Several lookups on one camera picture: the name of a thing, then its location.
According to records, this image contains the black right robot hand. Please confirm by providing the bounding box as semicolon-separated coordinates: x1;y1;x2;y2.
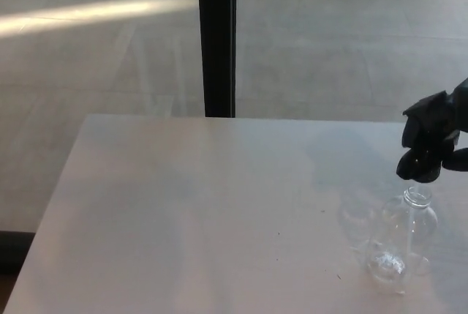
401;77;468;173

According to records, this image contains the black spray trigger lid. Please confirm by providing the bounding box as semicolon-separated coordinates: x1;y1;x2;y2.
396;147;456;255

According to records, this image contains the clear plastic spray bottle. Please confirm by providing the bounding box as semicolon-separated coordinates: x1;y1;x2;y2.
364;186;439;295

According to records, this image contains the black vertical window post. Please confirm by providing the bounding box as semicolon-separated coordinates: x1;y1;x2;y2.
196;0;238;119

